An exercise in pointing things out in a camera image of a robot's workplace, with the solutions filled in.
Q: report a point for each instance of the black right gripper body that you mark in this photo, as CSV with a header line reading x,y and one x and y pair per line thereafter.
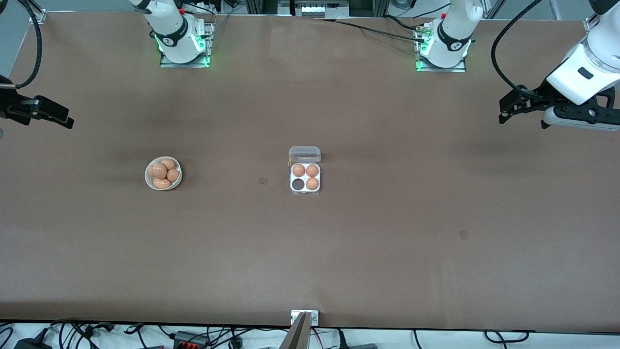
x,y
10,103

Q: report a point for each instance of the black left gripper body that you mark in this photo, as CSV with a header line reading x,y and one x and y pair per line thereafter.
x,y
538,93

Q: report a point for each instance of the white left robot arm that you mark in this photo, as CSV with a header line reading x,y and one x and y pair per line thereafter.
x,y
453,34

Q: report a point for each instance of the clear plastic egg box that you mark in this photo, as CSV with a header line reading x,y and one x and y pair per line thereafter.
x,y
305,154

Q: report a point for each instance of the black box orange terminals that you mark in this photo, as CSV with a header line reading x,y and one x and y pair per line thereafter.
x,y
191,340

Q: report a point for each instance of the white round bowl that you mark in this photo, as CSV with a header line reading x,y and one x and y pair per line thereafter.
x,y
149,181

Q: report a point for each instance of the white socket power strip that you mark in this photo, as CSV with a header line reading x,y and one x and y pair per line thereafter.
x,y
312,8

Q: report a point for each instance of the black power adapter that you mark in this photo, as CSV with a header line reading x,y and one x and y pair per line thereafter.
x,y
31,344

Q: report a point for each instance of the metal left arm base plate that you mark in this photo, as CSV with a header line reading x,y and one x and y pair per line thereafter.
x,y
455,70

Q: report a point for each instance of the aluminium table corner bracket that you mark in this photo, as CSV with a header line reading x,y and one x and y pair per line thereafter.
x,y
592,24
38,17

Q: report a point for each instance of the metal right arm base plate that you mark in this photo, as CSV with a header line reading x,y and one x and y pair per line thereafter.
x,y
184,65

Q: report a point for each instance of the small metal mounting bracket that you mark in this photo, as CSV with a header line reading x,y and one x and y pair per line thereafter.
x,y
315,317

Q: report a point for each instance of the aluminium camera stand pole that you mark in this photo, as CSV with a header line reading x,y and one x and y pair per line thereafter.
x,y
296,337

